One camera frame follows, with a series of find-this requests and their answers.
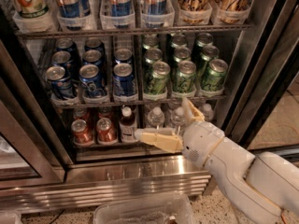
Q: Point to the back right red can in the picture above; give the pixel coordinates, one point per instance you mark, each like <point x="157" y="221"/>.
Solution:
<point x="105" y="112"/>

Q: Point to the blue can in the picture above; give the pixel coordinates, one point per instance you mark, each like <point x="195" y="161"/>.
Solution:
<point x="93" y="56"/>
<point x="61" y="83"/>
<point x="124" y="80"/>
<point x="92" y="80"/>
<point x="95" y="43"/>
<point x="123" y="55"/>
<point x="67" y="44"/>
<point x="65" y="60"/>

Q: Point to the green can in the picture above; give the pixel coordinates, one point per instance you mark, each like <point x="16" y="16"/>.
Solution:
<point x="214" y="76"/>
<point x="157" y="78"/>
<point x="207" y="54"/>
<point x="178" y="40"/>
<point x="150" y="57"/>
<point x="181" y="54"/>
<point x="201" y="40"/>
<point x="150" y="41"/>
<point x="184" y="77"/>

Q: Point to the middle right blue can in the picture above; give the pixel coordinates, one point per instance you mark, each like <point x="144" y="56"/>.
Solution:
<point x="123" y="55"/>

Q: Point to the water bottle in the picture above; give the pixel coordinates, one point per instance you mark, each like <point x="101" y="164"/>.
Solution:
<point x="177" y="120"/>
<point x="207" y="111"/>
<point x="155" y="118"/>

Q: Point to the back left red can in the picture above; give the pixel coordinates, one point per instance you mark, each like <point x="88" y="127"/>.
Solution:
<point x="82" y="113"/>

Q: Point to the front right blue can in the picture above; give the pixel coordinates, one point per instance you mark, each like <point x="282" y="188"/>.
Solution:
<point x="124" y="80"/>

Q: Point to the left red bull can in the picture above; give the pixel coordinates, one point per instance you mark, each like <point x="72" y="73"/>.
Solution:
<point x="74" y="8"/>

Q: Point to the front right red can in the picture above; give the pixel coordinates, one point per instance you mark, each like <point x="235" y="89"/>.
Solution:
<point x="105" y="131"/>

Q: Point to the clear plastic bin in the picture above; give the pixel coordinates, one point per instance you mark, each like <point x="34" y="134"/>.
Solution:
<point x="152" y="209"/>

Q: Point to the middle centre blue can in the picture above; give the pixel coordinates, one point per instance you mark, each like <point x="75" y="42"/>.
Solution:
<point x="93" y="56"/>

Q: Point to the middle left blue can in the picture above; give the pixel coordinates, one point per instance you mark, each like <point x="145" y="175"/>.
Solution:
<point x="65" y="60"/>

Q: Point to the fridge glass door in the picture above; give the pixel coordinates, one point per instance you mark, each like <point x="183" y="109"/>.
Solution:
<point x="261" y="111"/>

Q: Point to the front left red can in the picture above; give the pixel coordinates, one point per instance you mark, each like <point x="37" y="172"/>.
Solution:
<point x="81" y="131"/>

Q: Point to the left water bottle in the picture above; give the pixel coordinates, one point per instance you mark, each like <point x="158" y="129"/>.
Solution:
<point x="155" y="118"/>

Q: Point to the brown drink bottle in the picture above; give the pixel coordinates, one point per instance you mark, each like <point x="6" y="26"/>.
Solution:
<point x="128" y="125"/>

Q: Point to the front left blue can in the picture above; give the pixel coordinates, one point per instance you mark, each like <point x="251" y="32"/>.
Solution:
<point x="61" y="83"/>

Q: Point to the right water bottle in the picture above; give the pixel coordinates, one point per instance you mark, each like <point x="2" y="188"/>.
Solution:
<point x="207" y="111"/>

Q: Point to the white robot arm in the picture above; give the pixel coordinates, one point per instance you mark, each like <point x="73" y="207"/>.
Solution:
<point x="261" y="186"/>

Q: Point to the stainless steel fridge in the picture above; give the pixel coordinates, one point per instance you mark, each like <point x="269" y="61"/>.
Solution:
<point x="45" y="170"/>

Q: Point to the back centre blue can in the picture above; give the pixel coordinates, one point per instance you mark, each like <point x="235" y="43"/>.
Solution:
<point x="95" y="43"/>

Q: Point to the middle water bottle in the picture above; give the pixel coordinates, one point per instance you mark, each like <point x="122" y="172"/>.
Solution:
<point x="177" y="120"/>

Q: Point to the front middle blue can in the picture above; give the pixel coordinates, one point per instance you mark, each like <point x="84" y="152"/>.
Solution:
<point x="92" y="80"/>

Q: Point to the back left blue can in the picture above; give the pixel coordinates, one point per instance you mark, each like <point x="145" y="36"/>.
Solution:
<point x="67" y="44"/>

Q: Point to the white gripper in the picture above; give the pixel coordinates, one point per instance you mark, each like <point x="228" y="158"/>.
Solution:
<point x="201" y="141"/>

